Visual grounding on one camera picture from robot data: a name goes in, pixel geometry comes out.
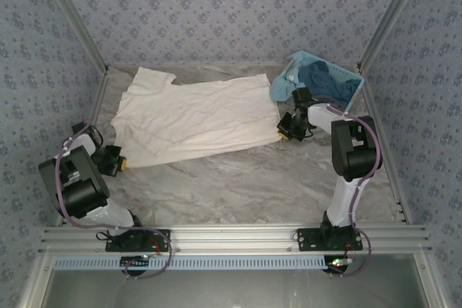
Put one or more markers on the aluminium mounting rail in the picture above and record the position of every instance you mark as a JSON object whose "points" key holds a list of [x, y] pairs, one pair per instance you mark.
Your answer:
{"points": [[231, 237]]}

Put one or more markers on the aluminium frame post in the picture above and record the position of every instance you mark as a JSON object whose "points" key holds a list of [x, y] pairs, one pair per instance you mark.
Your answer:
{"points": [[393, 16], [72, 16]]}

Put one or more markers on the small black controller board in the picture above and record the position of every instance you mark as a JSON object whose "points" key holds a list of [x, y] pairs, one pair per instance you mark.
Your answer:
{"points": [[337, 264], [135, 263]]}

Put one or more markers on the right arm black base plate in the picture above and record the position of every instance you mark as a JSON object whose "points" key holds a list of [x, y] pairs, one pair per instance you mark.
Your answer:
{"points": [[308, 239]]}

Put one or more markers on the dark blue t-shirt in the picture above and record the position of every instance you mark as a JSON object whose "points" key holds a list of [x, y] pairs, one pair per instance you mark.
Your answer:
{"points": [[325, 82]]}

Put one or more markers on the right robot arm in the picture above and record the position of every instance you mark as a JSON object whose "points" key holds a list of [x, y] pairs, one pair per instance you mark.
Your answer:
{"points": [[353, 149]]}

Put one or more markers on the aluminium table side rail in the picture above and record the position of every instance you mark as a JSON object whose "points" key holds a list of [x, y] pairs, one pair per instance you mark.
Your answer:
{"points": [[96, 106], [391, 178]]}

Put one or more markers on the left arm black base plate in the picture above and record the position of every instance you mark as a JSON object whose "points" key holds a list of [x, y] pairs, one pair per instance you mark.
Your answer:
{"points": [[159, 239]]}

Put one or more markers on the light blue plastic basket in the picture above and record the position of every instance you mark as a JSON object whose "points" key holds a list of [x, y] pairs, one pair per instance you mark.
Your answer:
{"points": [[355, 93]]}

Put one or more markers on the white t-shirt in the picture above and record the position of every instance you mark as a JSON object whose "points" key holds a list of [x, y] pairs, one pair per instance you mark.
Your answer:
{"points": [[195, 117]]}

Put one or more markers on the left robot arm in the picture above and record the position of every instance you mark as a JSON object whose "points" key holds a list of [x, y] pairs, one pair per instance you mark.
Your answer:
{"points": [[76, 192]]}

